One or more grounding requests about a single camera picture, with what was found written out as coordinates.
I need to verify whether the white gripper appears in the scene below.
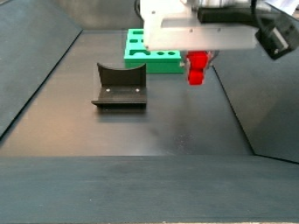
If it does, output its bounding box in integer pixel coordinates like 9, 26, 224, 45
141, 0, 258, 70

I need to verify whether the red double-square block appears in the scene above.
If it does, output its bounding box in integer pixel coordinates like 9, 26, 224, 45
186, 51, 210, 85

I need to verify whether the green foam shape board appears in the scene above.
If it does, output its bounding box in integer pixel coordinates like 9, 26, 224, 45
125, 29, 184, 74

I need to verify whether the black curved holder stand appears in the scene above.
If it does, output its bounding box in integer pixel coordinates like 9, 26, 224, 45
91, 64, 147, 108

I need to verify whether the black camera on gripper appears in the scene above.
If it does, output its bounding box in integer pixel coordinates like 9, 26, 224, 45
198, 7, 299, 60

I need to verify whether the black cable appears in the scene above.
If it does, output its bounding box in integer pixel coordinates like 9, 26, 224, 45
134, 0, 146, 21

